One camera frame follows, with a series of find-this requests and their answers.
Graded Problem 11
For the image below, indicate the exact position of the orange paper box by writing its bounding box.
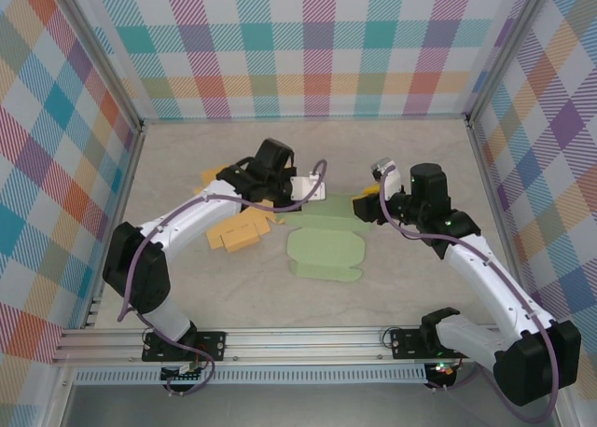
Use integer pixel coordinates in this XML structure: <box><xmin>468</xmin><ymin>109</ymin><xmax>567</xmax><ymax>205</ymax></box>
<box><xmin>199</xmin><ymin>164</ymin><xmax>277</xmax><ymax>255</ymax></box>

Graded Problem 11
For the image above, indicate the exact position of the green paper box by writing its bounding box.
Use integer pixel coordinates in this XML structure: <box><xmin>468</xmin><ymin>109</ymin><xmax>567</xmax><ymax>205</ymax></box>
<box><xmin>274</xmin><ymin>194</ymin><xmax>374</xmax><ymax>286</ymax></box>

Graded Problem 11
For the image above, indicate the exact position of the small circuit board with light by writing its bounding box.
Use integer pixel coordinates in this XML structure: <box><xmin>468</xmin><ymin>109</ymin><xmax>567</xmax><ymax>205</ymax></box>
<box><xmin>424</xmin><ymin>360</ymin><xmax>457</xmax><ymax>378</ymax></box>

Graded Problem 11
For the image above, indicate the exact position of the small black circuit board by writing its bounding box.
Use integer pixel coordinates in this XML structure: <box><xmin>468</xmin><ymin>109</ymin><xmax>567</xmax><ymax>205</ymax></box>
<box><xmin>160</xmin><ymin>364</ymin><xmax>205</xmax><ymax>385</ymax></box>

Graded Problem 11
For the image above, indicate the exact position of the aluminium table side rail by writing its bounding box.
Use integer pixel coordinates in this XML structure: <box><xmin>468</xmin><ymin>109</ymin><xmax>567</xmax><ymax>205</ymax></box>
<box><xmin>81</xmin><ymin>121</ymin><xmax>149</xmax><ymax>330</ymax></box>
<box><xmin>465</xmin><ymin>118</ymin><xmax>537</xmax><ymax>325</ymax></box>

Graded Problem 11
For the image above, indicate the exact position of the aluminium frame cross bar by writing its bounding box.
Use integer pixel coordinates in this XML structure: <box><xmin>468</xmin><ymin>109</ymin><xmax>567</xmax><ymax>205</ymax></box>
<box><xmin>139</xmin><ymin>112</ymin><xmax>471</xmax><ymax>125</ymax></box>

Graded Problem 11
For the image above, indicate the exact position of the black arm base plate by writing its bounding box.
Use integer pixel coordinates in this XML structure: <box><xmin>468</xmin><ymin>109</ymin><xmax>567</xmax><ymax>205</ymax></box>
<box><xmin>390</xmin><ymin>327</ymin><xmax>477</xmax><ymax>361</ymax></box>
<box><xmin>142</xmin><ymin>331</ymin><xmax>229</xmax><ymax>364</ymax></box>

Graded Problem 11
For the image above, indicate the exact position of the aluminium frame post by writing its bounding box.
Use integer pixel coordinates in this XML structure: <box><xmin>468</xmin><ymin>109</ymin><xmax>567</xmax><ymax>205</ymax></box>
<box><xmin>465</xmin><ymin>0</ymin><xmax>560</xmax><ymax>126</ymax></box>
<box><xmin>49</xmin><ymin>0</ymin><xmax>146</xmax><ymax>132</ymax></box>

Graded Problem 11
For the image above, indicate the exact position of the purple cable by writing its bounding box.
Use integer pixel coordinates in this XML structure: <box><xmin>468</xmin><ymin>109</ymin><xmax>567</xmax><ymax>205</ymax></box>
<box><xmin>378</xmin><ymin>174</ymin><xmax>561</xmax><ymax>423</ymax></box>
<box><xmin>116</xmin><ymin>158</ymin><xmax>329</xmax><ymax>397</ymax></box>

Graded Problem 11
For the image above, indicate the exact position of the long aluminium mounting rail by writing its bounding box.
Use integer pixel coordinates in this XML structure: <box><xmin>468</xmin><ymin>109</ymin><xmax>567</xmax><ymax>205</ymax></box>
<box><xmin>50</xmin><ymin>323</ymin><xmax>566</xmax><ymax>367</ymax></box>

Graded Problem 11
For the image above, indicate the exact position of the slotted grey cable duct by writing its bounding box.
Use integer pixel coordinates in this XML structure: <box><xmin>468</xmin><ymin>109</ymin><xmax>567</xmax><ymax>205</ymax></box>
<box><xmin>74</xmin><ymin>364</ymin><xmax>428</xmax><ymax>385</ymax></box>

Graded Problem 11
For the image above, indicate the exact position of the aluminium frame leg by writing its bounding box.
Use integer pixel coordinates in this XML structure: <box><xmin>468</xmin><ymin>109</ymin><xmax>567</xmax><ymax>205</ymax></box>
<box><xmin>44</xmin><ymin>365</ymin><xmax>78</xmax><ymax>427</ymax></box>
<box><xmin>554</xmin><ymin>389</ymin><xmax>578</xmax><ymax>427</ymax></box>

